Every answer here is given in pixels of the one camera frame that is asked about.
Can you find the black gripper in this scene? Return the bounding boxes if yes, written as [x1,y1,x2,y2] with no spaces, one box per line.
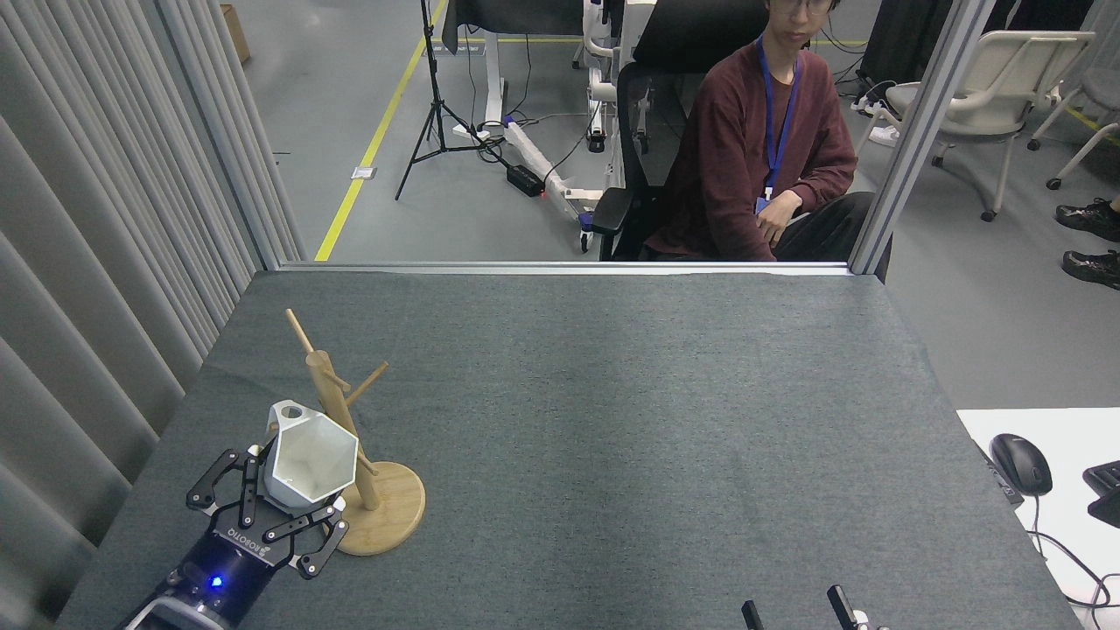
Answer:
[164,444,350,626]

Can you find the white hexagonal cup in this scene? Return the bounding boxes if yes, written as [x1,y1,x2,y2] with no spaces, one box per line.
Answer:
[260,400,360,515]

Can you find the wooden cup rack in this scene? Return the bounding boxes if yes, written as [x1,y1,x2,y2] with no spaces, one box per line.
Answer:
[282,309,427,557]

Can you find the person's left hand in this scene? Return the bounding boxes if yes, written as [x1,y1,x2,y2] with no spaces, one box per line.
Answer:
[754,188,803,249]

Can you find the black flat device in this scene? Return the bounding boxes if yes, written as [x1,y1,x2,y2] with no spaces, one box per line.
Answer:
[974,440,1025,508]

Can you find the grey felt table cover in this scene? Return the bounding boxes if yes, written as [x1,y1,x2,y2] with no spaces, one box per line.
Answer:
[52,269,1086,630]

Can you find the black computer mouse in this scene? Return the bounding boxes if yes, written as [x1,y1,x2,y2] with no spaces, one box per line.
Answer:
[990,433,1054,497]

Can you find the black keyboard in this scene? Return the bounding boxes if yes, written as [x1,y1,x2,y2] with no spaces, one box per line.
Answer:
[1082,461,1120,529]

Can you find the white side table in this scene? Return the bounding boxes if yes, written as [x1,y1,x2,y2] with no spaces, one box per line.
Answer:
[956,407,1120,630]

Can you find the grey curtain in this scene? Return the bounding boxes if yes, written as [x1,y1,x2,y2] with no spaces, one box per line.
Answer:
[0,0,307,630]

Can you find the black shoe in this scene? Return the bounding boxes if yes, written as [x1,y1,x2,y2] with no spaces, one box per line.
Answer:
[1055,199,1120,243]
[1062,249,1120,291]

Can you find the white stand on wheels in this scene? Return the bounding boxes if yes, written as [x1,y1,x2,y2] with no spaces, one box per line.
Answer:
[503,0,675,255]

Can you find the white power strip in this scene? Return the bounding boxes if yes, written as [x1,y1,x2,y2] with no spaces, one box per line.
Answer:
[850,87,902,146]

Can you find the person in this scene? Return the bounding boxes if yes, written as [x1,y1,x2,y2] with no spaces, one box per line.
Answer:
[643,0,894,283]

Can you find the cardboard box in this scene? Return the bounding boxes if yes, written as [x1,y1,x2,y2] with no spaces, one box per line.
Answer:
[219,4,251,64]

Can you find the black tripod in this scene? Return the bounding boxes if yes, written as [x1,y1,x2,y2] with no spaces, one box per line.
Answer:
[395,0,508,202]

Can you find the white desk leg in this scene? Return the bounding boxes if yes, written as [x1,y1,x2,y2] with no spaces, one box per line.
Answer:
[451,33,508,143]

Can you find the white swivel chair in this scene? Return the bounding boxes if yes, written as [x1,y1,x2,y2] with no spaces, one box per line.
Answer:
[857,31,1096,222]

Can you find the black fabric screen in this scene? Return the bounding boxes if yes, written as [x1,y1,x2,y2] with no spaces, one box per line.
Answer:
[857,0,1099,87]

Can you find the black cloth on desk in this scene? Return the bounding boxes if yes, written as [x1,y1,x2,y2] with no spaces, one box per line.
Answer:
[442,0,587,55]

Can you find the grey chair with white legs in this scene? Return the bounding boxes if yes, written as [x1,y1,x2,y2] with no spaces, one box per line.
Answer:
[1028,0,1120,192]

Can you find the black office chair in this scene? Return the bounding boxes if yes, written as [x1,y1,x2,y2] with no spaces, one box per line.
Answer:
[584,0,771,263]

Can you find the black mouse cable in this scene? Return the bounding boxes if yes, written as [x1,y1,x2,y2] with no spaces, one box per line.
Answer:
[1024,494,1120,609]

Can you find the silver table edge rail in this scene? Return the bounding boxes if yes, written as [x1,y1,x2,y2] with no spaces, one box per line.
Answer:
[278,261,854,277]

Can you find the silver post beside chairs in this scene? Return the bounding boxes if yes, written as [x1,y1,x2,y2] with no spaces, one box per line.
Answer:
[847,0,998,277]

